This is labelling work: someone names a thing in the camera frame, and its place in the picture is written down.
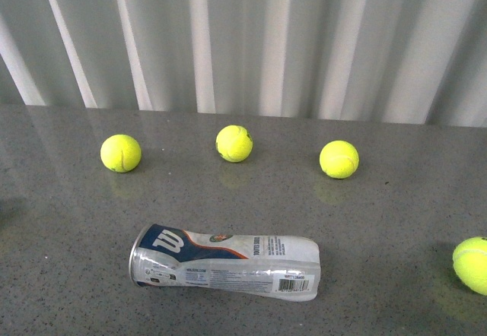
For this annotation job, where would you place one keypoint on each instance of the clear Wilson tennis ball can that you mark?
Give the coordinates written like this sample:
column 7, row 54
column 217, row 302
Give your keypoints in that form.
column 280, row 267

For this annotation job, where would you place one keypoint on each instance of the yellow tennis ball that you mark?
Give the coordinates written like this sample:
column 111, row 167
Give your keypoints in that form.
column 234, row 143
column 120, row 153
column 469, row 262
column 339, row 159

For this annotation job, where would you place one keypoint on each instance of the yellow tennis ball right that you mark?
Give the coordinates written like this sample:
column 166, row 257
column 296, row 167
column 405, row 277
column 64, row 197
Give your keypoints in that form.
column 339, row 159

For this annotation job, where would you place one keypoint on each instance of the yellow tennis ball centre left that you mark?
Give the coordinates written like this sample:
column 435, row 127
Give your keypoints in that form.
column 120, row 153

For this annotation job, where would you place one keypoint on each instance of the yellow tennis ball far left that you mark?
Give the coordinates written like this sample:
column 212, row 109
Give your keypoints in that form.
column 469, row 262

